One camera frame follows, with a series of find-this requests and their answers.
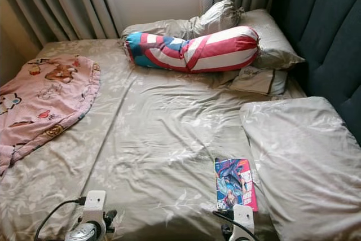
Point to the colourful comic book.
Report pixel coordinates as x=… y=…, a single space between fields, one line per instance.
x=236 y=184

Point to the large grey floral pillow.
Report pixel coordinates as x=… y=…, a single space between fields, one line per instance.
x=304 y=162

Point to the bed with grey floral sheet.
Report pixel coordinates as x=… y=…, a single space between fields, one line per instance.
x=158 y=134

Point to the pink cartoon print blanket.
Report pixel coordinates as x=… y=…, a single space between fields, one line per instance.
x=45 y=100

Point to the small white print pillow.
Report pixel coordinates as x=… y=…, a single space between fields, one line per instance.
x=259 y=80

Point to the red white blue bolster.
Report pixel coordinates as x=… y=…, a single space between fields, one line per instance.
x=197 y=50

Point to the dark grey upholstered headboard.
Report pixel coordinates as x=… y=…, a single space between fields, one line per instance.
x=321 y=32

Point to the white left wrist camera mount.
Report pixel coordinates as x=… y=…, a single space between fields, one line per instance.
x=95 y=206

